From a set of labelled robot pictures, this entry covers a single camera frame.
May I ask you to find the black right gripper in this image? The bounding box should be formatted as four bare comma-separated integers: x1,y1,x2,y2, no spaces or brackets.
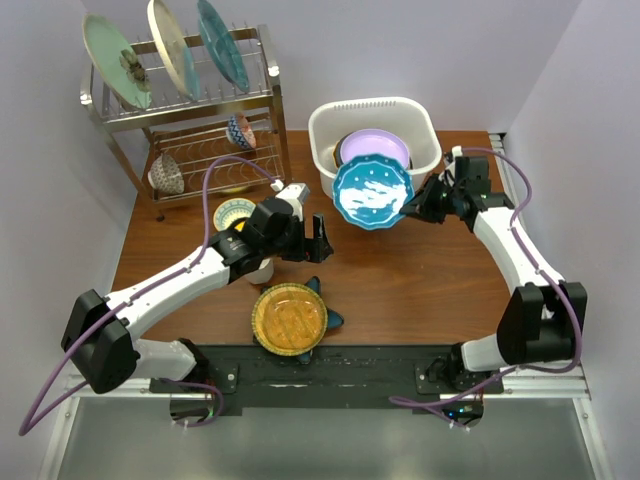
400,172,464,225

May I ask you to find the teal dotted scalloped plate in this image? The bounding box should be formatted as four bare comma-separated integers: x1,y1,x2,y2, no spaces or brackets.
332,154,415,231

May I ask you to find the orange woven pattern plate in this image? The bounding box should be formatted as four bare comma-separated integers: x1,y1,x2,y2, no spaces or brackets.
250,282,329,356

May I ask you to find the lilac purple plate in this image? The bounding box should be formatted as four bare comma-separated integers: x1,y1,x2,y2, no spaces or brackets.
338,129,410,169

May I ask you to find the dark blue bottom plate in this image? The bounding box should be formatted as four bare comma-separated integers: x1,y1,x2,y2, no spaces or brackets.
332,143,413,170

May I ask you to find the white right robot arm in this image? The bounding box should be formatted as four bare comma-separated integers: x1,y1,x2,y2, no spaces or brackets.
401,146,587,393

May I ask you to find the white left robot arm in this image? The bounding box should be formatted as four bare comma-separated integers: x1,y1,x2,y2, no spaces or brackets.
62,197,333,394

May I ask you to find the white plastic bin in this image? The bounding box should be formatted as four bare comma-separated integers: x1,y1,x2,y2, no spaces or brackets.
308,96,442,197

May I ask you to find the white ceramic mug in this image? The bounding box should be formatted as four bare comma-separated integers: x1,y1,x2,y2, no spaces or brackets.
245,258,274,285

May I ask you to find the dark blue star plate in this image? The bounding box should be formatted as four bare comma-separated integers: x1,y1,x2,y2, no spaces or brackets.
252,276,346,366

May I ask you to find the yellow blue patterned saucer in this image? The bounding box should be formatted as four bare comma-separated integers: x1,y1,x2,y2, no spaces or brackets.
212,198,256,231

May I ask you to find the blue white patterned bowl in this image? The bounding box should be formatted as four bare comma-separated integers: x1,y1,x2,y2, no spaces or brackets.
226,113,257,150

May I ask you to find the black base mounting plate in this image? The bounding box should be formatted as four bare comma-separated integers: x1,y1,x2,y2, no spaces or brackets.
132,343,506,419

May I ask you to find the grey patterned bowl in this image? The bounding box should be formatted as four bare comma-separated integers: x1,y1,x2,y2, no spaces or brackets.
147,153,185,195

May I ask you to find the stainless steel dish rack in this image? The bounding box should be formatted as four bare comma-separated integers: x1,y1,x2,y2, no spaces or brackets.
80,25,292,221

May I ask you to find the teal plate on rack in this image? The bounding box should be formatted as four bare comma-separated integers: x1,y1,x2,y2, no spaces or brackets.
197,0,250,93

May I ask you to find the cream plate on rack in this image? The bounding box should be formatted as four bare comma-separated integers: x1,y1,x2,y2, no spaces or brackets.
147,0,201,101

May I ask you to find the mint flower plate on rack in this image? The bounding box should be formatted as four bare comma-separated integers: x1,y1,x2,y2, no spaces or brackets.
82,14,151,110

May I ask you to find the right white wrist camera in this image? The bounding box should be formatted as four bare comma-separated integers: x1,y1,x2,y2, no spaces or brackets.
444,146,464,175

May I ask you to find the aluminium frame rail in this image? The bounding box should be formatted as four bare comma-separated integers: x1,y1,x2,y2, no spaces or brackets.
487,132,614,480

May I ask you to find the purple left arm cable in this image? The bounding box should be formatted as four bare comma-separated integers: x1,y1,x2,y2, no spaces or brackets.
18,155,281,436

